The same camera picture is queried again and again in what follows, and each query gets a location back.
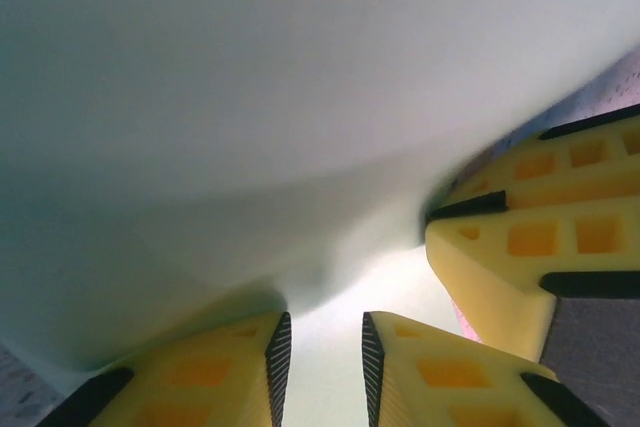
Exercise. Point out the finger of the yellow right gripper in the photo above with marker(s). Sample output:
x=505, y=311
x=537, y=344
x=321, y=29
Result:
x=500, y=287
x=575, y=167

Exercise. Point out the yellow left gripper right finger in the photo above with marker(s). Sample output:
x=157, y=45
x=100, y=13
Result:
x=450, y=382

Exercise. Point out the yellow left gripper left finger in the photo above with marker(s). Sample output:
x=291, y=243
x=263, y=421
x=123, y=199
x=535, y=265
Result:
x=200, y=387

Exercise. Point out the light green paper sheet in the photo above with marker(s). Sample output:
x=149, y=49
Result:
x=250, y=97

